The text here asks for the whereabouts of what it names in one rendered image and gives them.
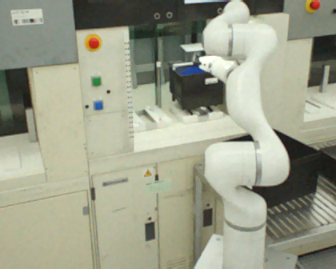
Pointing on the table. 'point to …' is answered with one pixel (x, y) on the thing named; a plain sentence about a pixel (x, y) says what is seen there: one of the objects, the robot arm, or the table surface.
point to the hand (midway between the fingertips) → (204, 58)
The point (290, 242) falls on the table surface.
